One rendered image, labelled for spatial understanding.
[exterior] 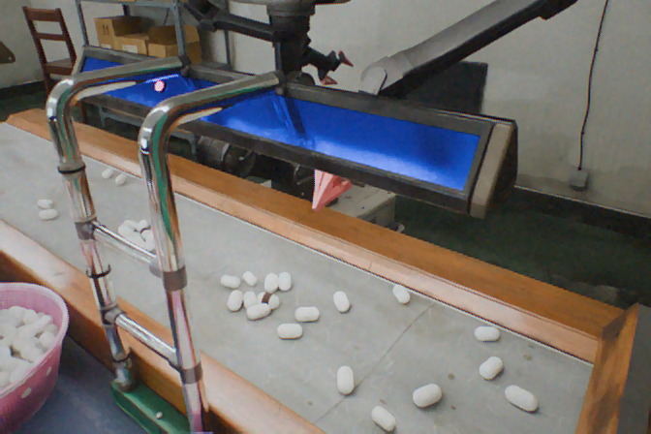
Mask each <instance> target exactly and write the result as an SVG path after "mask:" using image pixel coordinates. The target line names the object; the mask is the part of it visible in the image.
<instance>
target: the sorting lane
mask: <svg viewBox="0 0 651 434"><path fill-rule="evenodd" d="M81 156H82V160H83V162H84V163H85V165H86V169H85V172H86V176H87V180H88V184H89V188H90V192H91V193H92V200H93V203H94V207H95V211H96V215H97V219H98V222H100V223H102V224H104V225H105V226H107V228H108V230H110V231H112V232H114V233H116V234H118V235H120V236H122V235H121V234H119V232H118V228H119V227H120V226H122V225H123V222H124V221H126V220H130V221H135V222H137V223H139V222H140V221H141V220H147V221H148V222H149V218H150V217H149V212H148V207H147V202H146V196H145V192H144V187H143V182H142V179H140V178H137V177H135V176H133V175H130V174H129V173H126V172H124V171H121V170H118V169H115V168H113V167H110V166H108V165H105V164H103V163H101V162H98V161H96V160H93V159H91V158H88V157H86V156H84V155H81ZM0 165H1V169H0V218H1V219H3V220H4V221H6V222H7V223H9V224H10V225H12V226H13V227H15V228H16V229H18V230H19V231H21V232H22V233H25V234H26V235H28V236H29V237H31V238H32V239H34V240H35V241H37V242H38V243H40V244H41V245H43V246H44V247H46V248H47V249H48V250H49V251H51V252H52V253H54V254H55V255H57V256H58V257H60V258H61V259H63V260H64V261H66V262H67V263H69V264H71V265H73V266H74V267H76V268H77V269H79V270H80V271H82V272H83V273H85V274H86V270H87V269H86V265H85V261H84V258H83V255H82V252H81V248H80V244H79V241H78V234H77V231H76V227H75V223H74V220H73V216H72V212H71V209H70V206H69V203H68V199H67V195H66V192H65V188H64V184H63V181H62V177H61V173H59V172H58V170H57V167H58V163H57V160H56V156H55V153H54V149H53V145H52V142H51V141H48V140H46V139H42V138H39V137H37V136H35V135H32V134H30V133H27V132H25V131H22V130H20V129H18V128H16V127H14V126H11V125H9V124H6V123H2V124H0ZM107 169H112V170H113V171H114V174H113V176H111V177H110V178H108V179H104V178H102V172H103V171H105V170H107ZM120 174H125V175H126V176H127V180H126V182H125V183H124V184H123V185H117V184H116V182H115V179H116V178H117V177H118V176H119V175H120ZM174 197H175V203H176V209H177V216H178V222H179V228H180V233H181V240H182V246H183V252H184V258H185V264H186V270H187V276H188V282H189V289H190V295H191V300H192V306H193V313H194V319H195V325H196V331H197V337H198V343H199V349H200V350H201V351H203V352H204V353H206V354H208V355H209V356H211V357H213V358H214V359H216V360H217V361H219V362H220V363H222V364H223V365H225V366H226V367H228V368H229V369H231V371H233V372H234V373H236V374H237V375H239V376H240V377H242V378H243V379H245V380H246V381H248V382H249V383H251V384H253V385H254V386H256V387H257V388H259V389H261V390H262V391H264V392H265V393H267V394H268V395H270V396H271V397H273V398H274V399H276V400H277V401H279V402H280V403H282V404H283V405H285V406H286V407H288V408H289V409H291V410H292V411H294V412H295V413H297V414H299V415H300V416H302V417H303V418H305V419H307V420H308V421H310V422H311V423H313V424H314V425H316V426H317V427H319V428H320V429H322V430H323V431H324V432H325V433H327V434H574V431H575V428H576V425H577V421H578V418H579V415H580V412H581V410H582V407H583V401H584V398H585V394H586V391H587V388H588V384H589V380H590V377H591V373H592V369H593V364H590V363H588V362H585V361H583V360H580V359H578V358H576V357H573V356H569V355H567V354H564V353H562V352H560V351H557V350H555V349H552V348H550V347H547V346H545V345H544V344H541V343H539V342H536V341H534V340H531V339H529V338H527V337H524V336H522V335H519V334H517V333H514V332H512V331H510V330H507V329H505V328H502V327H500V326H497V325H495V324H492V323H490V322H487V321H485V320H482V319H480V318H478V317H475V316H473V315H470V314H468V313H465V312H463V311H460V310H458V309H456V308H453V307H451V306H448V305H446V304H444V303H442V302H440V301H437V300H435V299H432V298H430V297H427V296H425V295H423V294H419V293H416V292H414V291H411V290H409V289H407V288H405V290H406V291H407V292H408V294H409V295H410V300H409V301H408V302H407V303H401V302H399V301H398V299H397V297H396V296H395V295H394V294H393V288H394V287H395V286H396V285H397V284H394V283H392V282H390V281H388V280H386V279H383V278H381V277H378V276H376V275H374V274H371V273H369V272H366V271H364V270H361V269H359V268H357V267H354V266H352V265H349V264H347V263H343V262H341V261H338V260H336V259H334V258H332V257H329V256H327V255H325V254H322V253H320V252H317V251H315V250H312V249H310V248H307V247H305V246H303V245H300V244H298V243H295V242H293V241H290V240H288V239H287V238H284V237H282V236H279V235H277V234H274V233H272V232H268V231H266V230H263V229H261V228H258V227H256V226H254V225H251V224H249V223H246V222H244V221H241V220H239V219H237V218H234V217H232V216H230V215H228V214H225V213H223V212H221V211H218V210H216V209H213V208H211V207H208V206H206V205H204V204H201V203H199V202H196V201H192V200H190V199H188V198H185V197H183V196H180V195H178V194H176V193H174ZM38 200H51V201H52V202H53V207H52V208H49V209H47V208H39V207H38V206H37V205H36V203H37V201H38ZM50 209H54V210H56V211H57V216H56V217H55V218H53V219H48V220H41V219H40V218H39V217H38V214H39V213H40V212H41V211H43V210H50ZM122 237H123V236H122ZM123 238H125V237H123ZM104 246H105V250H106V254H107V258H108V263H109V264H110V267H109V269H110V268H111V272H110V273H111V277H112V281H113V285H114V288H115V293H116V294H117V295H119V296H120V297H122V298H123V299H125V300H126V301H128V302H129V303H131V304H132V305H134V306H135V307H137V308H138V309H139V310H140V311H142V312H143V313H145V314H146V315H148V316H149V317H151V318H152V319H154V320H155V321H157V322H158V323H160V324H162V325H163V326H165V327H167V328H168V329H170V330H171V324H170V319H169V314H168V309H167V304H166V299H165V294H164V289H163V284H162V279H160V278H158V277H156V276H155V275H153V274H152V273H151V272H150V270H149V269H147V268H145V267H143V266H142V265H140V264H138V263H135V262H133V261H132V260H130V259H128V258H126V257H125V256H123V255H121V254H119V253H118V252H116V251H114V250H113V249H111V248H109V247H107V246H106V245H105V244H104ZM247 271H249V272H251V273H253V274H254V275H255V276H256V277H257V279H258V283H257V284H256V285H255V286H249V285H248V284H247V283H246V282H245V281H244V280H243V274H244V273H245V272H247ZM283 272H288V273H289V274H290V275H291V287H290V288H289V289H288V290H287V291H282V290H280V288H279V286H278V288H277V290H276V292H274V293H272V294H273V295H277V296H278V297H279V299H280V304H279V306H278V307H277V308H275V309H270V313H269V314H268V315H267V316H266V317H263V318H259V319H256V320H251V319H249V318H248V317H247V309H246V308H245V306H244V300H242V303H241V306H240V308H239V309H238V310H237V311H231V310H230V309H229V308H228V306H227V303H228V300H229V297H230V295H231V293H232V292H233V291H241V292H242V293H243V296H244V295H245V294H246V293H247V292H253V293H254V294H255V295H256V298H257V297H258V295H259V294H260V293H267V291H266V290H265V289H264V281H265V277H266V276H267V275H268V274H270V273H274V274H276V275H277V277H278V280H279V275H280V274H281V273H283ZM224 275H230V276H236V277H238V278H239V279H240V285H239V286H238V287H237V288H231V287H225V286H223V285H222V284H221V278H222V276H224ZM337 292H343V293H345V295H346V296H347V299H348V300H349V303H350V306H349V309H348V310H347V311H344V312H342V311H339V310H338V309H337V307H336V305H335V302H334V300H333V296H334V294H335V293H337ZM300 307H316V308H317V309H318V310H319V313H320V315H319V318H318V319H317V320H316V321H307V322H300V321H298V320H297V319H296V318H295V311H296V310H297V309H298V308H300ZM282 324H298V325H300V326H301V328H302V333H301V335H300V336H299V337H297V338H281V337H280V336H279V335H278V333H277V329H278V327H279V326H280V325H282ZM480 326H485V327H492V326H493V327H495V328H497V329H498V330H499V333H500V336H499V338H498V339H497V340H496V341H480V340H479V339H477V337H476V335H475V331H476V329H477V328H478V327H480ZM491 357H497V358H499V359H501V360H502V362H503V369H502V371H500V372H499V373H498V374H497V375H496V376H495V377H494V378H492V379H485V378H484V377H483V376H482V375H481V373H480V367H481V365H482V364H483V363H485V362H486V361H487V360H488V359H489V358H491ZM342 366H348V367H350V368H351V369H352V371H353V374H354V388H353V390H352V391H351V392H350V393H347V394H344V393H342V392H340V391H339V389H338V387H337V371H338V370H339V368H340V367H342ZM430 384H434V385H436V386H438V387H439V388H440V390H441V392H442V396H441V398H440V400H439V401H437V402H435V403H433V404H430V405H428V406H425V407H420V406H418V405H417V404H416V403H415V402H414V399H413V394H414V392H415V390H416V389H418V388H422V387H424V386H427V385H430ZM509 386H518V387H520V388H523V389H525V390H527V391H529V392H531V393H533V394H534V395H535V396H536V398H537V400H538V406H537V408H536V409H535V410H534V411H526V410H524V409H522V408H520V407H518V406H516V405H514V404H512V403H511V402H510V401H509V400H508V399H507V398H506V395H505V392H506V389H507V387H509ZM377 406H380V407H383V408H384V409H385V410H386V411H387V412H389V413H390V414H391V415H393V416H394V417H395V420H396V426H395V428H394V429H393V430H391V431H386V430H385V429H384V428H383V427H381V426H380V425H379V424H378V423H376V422H375V421H374V420H373V419H372V418H371V412H372V410H373V409H374V408H375V407H377Z"/></svg>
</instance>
